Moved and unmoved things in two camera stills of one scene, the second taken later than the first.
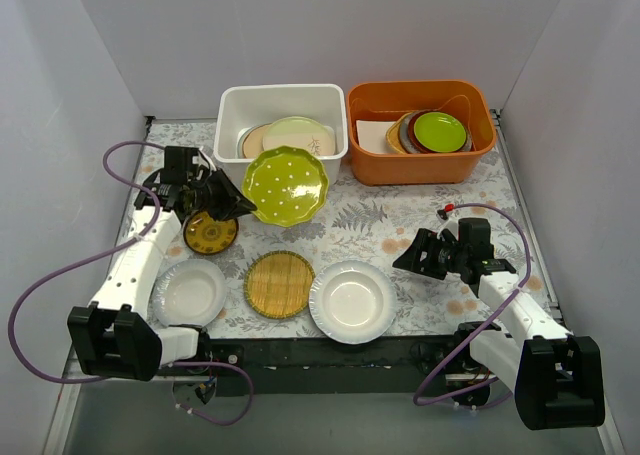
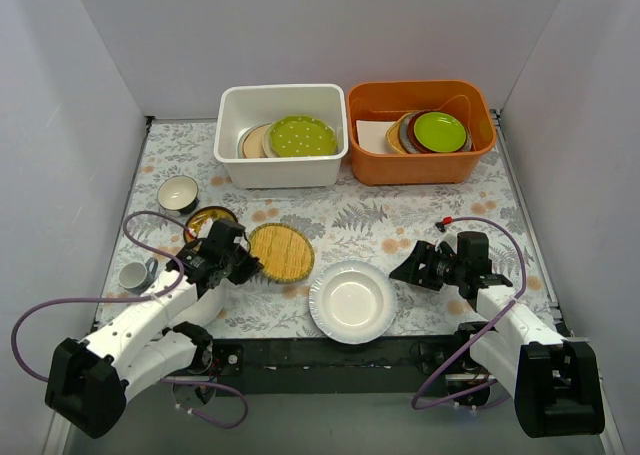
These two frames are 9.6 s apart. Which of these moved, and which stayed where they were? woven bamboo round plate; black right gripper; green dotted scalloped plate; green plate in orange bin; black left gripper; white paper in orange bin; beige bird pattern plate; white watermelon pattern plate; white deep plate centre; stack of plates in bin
Moved: black left gripper; woven bamboo round plate; black right gripper; green dotted scalloped plate
Stayed: white watermelon pattern plate; green plate in orange bin; beige bird pattern plate; white paper in orange bin; white deep plate centre; stack of plates in bin
